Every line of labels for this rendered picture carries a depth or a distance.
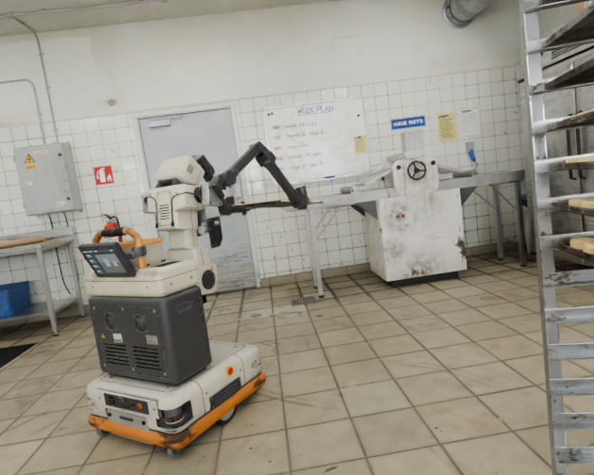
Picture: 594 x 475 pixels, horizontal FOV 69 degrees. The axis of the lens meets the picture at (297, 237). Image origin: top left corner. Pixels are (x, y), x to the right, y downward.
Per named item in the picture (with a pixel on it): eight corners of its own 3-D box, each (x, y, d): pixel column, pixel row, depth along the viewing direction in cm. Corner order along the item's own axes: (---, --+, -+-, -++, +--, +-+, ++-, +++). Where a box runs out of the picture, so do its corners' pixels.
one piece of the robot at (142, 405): (158, 420, 182) (155, 401, 181) (97, 405, 203) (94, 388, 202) (162, 417, 184) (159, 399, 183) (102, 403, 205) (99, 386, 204)
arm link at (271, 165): (254, 159, 258) (267, 154, 251) (257, 154, 261) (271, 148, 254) (292, 210, 279) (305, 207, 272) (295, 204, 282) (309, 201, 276)
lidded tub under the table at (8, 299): (-31, 322, 406) (-37, 296, 403) (-3, 309, 452) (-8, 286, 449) (12, 316, 410) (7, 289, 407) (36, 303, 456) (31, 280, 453)
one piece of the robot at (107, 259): (147, 286, 187) (120, 244, 177) (97, 286, 205) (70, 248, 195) (163, 270, 195) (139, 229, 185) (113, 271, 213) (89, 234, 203)
